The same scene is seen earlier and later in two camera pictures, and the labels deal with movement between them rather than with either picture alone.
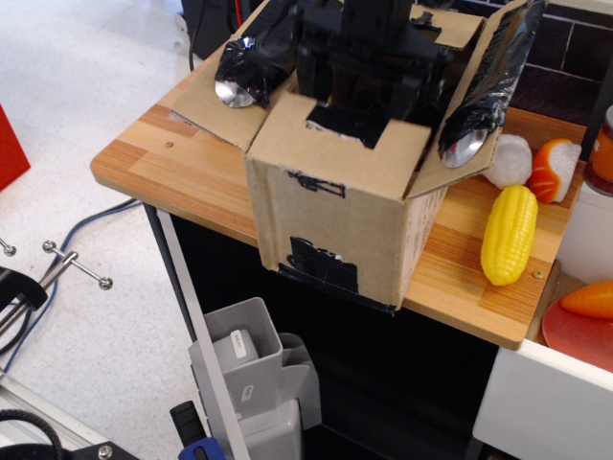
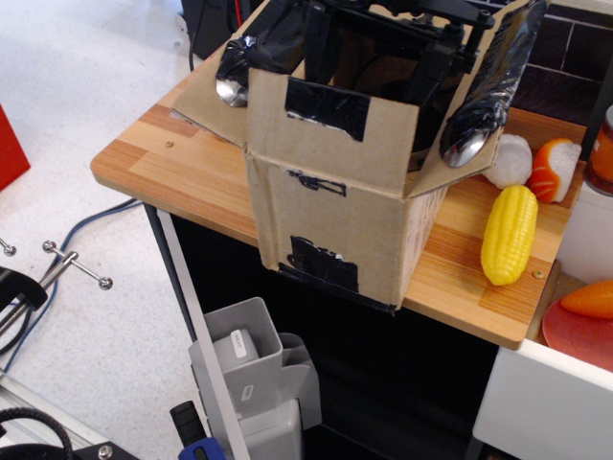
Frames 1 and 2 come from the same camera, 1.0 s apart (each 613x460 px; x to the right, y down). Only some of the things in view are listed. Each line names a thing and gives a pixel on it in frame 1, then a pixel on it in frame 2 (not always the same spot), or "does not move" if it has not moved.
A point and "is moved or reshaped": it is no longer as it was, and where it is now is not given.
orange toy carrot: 595,301 does not move
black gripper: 366,30 -> 458,23
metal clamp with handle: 19,292 does not move
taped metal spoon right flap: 483,102 does not move
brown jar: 599,173 does not move
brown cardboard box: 362,221 is moved or reshaped
